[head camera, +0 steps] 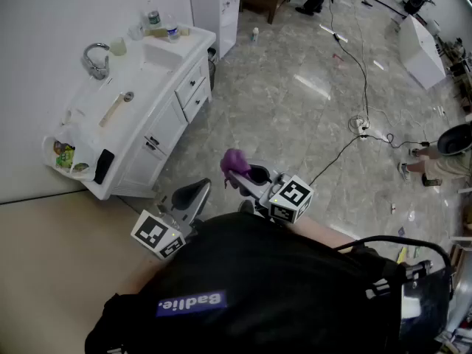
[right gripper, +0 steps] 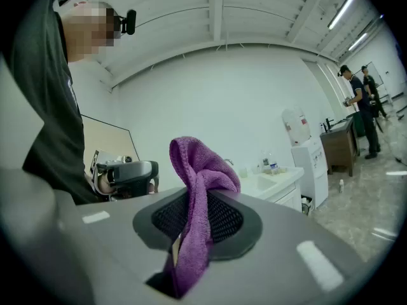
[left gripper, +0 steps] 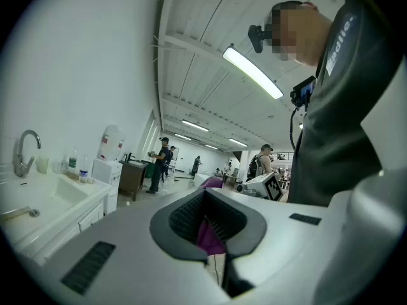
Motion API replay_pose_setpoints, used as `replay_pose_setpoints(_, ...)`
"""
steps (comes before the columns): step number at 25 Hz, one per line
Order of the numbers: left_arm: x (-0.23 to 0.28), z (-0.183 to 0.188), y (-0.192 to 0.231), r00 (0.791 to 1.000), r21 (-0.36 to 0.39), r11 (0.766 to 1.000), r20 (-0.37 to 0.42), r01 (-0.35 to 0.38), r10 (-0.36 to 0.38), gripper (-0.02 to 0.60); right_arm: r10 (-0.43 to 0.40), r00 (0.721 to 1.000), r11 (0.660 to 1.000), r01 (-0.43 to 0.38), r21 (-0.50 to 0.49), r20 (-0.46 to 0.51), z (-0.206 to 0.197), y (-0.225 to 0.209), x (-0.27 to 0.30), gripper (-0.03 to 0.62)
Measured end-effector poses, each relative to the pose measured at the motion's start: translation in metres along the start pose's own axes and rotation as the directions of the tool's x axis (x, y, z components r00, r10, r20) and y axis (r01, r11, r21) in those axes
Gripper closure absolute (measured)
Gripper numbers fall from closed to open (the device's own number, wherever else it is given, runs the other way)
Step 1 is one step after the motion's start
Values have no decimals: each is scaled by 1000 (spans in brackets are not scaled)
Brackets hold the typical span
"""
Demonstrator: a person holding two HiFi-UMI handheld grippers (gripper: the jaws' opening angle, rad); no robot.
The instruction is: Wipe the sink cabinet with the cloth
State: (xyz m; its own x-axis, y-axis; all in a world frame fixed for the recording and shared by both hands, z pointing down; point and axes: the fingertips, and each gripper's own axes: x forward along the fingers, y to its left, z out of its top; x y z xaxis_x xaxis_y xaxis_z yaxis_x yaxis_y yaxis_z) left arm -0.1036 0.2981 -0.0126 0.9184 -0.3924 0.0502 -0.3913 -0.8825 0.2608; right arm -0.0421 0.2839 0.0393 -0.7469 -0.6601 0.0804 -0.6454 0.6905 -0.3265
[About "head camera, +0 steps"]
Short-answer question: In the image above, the white drawer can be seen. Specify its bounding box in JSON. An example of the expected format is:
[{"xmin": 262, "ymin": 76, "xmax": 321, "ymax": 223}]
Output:
[
  {"xmin": 173, "ymin": 55, "xmax": 209, "ymax": 108},
  {"xmin": 182, "ymin": 77, "xmax": 212, "ymax": 124}
]

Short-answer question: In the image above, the thick black cable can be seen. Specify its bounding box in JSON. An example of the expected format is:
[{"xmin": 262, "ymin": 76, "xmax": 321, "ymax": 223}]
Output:
[{"xmin": 333, "ymin": 235, "xmax": 454, "ymax": 272}]

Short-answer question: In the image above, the thin black cable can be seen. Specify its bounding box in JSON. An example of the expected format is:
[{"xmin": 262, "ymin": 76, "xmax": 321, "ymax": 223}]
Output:
[{"xmin": 367, "ymin": 132, "xmax": 431, "ymax": 150}]

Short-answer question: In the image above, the cluttered storage shelf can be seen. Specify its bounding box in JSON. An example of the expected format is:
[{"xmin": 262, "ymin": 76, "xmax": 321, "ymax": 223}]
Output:
[{"xmin": 448, "ymin": 197, "xmax": 472, "ymax": 354}]

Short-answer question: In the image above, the flat wooden stick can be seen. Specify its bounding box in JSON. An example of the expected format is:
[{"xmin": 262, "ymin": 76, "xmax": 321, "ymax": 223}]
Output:
[{"xmin": 98, "ymin": 91, "xmax": 124, "ymax": 128}]

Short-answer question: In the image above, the cluttered equipment table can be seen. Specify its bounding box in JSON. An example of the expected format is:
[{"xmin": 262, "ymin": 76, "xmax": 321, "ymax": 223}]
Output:
[{"xmin": 434, "ymin": 35, "xmax": 472, "ymax": 111}]

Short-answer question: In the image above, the white cabinet door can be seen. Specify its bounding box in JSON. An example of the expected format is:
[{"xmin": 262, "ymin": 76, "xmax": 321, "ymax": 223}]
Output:
[
  {"xmin": 117, "ymin": 138, "xmax": 167, "ymax": 198},
  {"xmin": 145, "ymin": 96, "xmax": 189, "ymax": 159}
]

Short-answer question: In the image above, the large green label water bottle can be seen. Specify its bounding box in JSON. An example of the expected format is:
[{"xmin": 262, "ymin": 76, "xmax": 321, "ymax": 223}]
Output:
[{"xmin": 141, "ymin": 0, "xmax": 162, "ymax": 33}]

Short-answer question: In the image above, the person's left forearm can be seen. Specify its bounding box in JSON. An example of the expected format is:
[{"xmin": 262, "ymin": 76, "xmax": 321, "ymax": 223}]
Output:
[{"xmin": 116, "ymin": 254, "xmax": 174, "ymax": 299}]

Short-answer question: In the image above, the white box cabinet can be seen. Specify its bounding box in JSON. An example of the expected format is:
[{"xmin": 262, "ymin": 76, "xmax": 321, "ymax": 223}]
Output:
[{"xmin": 398, "ymin": 14, "xmax": 448, "ymax": 91}]

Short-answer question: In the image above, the white plastic bag with snacks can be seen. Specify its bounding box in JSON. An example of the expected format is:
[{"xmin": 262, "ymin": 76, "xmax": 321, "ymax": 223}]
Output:
[{"xmin": 41, "ymin": 121, "xmax": 99, "ymax": 182}]

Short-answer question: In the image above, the person's right forearm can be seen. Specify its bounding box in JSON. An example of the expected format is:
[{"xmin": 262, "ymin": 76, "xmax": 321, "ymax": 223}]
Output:
[{"xmin": 291, "ymin": 218, "xmax": 361, "ymax": 251}]

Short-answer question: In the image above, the pale green cup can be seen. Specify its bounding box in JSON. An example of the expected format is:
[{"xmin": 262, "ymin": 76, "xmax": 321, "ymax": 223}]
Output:
[{"xmin": 109, "ymin": 37, "xmax": 128, "ymax": 58}]

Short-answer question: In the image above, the white water dispenser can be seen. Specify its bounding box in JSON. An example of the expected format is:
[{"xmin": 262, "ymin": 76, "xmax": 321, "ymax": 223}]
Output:
[{"xmin": 188, "ymin": 0, "xmax": 243, "ymax": 60}]

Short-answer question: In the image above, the black waist pack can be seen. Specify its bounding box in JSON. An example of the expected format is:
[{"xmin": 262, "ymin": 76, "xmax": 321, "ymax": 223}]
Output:
[{"xmin": 364, "ymin": 259, "xmax": 455, "ymax": 354}]

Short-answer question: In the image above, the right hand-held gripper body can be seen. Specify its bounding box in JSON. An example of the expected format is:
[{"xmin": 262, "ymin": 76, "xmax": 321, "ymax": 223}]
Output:
[{"xmin": 257, "ymin": 173, "xmax": 314, "ymax": 224}]

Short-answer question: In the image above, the black pole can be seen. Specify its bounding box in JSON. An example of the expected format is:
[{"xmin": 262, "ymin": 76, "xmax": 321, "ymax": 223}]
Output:
[{"xmin": 362, "ymin": 0, "xmax": 407, "ymax": 18}]

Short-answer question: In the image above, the long black floor cable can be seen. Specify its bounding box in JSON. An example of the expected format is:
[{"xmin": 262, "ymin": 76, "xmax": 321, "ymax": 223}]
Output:
[
  {"xmin": 328, "ymin": 0, "xmax": 371, "ymax": 125},
  {"xmin": 308, "ymin": 133, "xmax": 369, "ymax": 188}
]

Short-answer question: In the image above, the small blue label water bottle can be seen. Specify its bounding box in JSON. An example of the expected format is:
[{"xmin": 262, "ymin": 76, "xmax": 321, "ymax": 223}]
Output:
[{"xmin": 164, "ymin": 13, "xmax": 182, "ymax": 44}]

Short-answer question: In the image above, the thin white cable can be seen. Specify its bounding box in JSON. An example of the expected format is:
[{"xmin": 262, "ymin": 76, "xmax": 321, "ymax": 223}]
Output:
[{"xmin": 348, "ymin": 104, "xmax": 450, "ymax": 133}]

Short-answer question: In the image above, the person's black shirt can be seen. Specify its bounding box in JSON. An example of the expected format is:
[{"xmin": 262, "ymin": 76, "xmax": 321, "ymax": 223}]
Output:
[{"xmin": 84, "ymin": 212, "xmax": 406, "ymax": 354}]

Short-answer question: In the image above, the long white power strip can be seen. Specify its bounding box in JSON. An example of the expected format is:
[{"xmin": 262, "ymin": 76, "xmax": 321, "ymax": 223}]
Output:
[{"xmin": 319, "ymin": 24, "xmax": 348, "ymax": 44}]

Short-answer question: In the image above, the black round bowl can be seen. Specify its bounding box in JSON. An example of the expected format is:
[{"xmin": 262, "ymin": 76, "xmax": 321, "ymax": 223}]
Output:
[{"xmin": 437, "ymin": 122, "xmax": 472, "ymax": 157}]

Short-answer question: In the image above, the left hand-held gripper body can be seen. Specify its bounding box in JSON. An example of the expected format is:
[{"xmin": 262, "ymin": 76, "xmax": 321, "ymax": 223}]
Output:
[{"xmin": 131, "ymin": 193, "xmax": 202, "ymax": 260}]

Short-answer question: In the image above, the purple cloth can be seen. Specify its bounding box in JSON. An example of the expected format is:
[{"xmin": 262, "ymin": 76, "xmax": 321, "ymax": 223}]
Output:
[{"xmin": 220, "ymin": 147, "xmax": 252, "ymax": 190}]

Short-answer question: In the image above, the chrome faucet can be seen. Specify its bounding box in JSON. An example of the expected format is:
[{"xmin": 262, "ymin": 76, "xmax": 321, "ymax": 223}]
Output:
[{"xmin": 81, "ymin": 42, "xmax": 111, "ymax": 82}]

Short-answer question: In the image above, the black phone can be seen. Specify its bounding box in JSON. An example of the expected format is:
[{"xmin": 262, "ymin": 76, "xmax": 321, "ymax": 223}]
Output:
[{"xmin": 92, "ymin": 148, "xmax": 116, "ymax": 185}]

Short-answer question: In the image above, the white sink cabinet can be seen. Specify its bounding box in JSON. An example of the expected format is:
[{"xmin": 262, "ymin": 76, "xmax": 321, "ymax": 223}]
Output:
[{"xmin": 41, "ymin": 24, "xmax": 218, "ymax": 201}]

